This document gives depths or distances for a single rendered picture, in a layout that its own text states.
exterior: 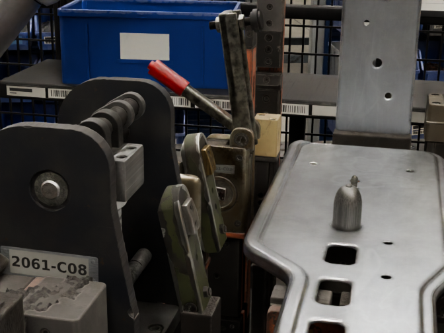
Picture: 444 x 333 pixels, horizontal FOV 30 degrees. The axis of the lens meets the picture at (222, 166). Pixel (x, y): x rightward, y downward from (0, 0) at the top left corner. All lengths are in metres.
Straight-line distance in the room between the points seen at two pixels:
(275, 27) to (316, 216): 0.44
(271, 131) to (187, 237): 0.40
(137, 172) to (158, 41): 0.78
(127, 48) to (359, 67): 0.41
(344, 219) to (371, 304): 0.17
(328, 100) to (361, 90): 0.10
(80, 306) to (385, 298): 0.31
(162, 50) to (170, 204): 0.73
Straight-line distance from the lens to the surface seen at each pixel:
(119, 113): 0.69
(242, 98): 1.03
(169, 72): 1.05
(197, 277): 0.76
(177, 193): 0.73
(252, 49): 1.12
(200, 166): 0.87
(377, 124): 1.31
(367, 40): 1.28
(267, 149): 1.12
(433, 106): 1.27
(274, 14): 1.31
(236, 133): 1.03
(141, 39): 1.44
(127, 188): 0.65
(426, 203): 1.03
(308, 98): 1.39
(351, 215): 0.92
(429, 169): 1.16
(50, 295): 0.61
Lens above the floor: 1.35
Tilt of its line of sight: 18 degrees down
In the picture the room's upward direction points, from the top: 1 degrees clockwise
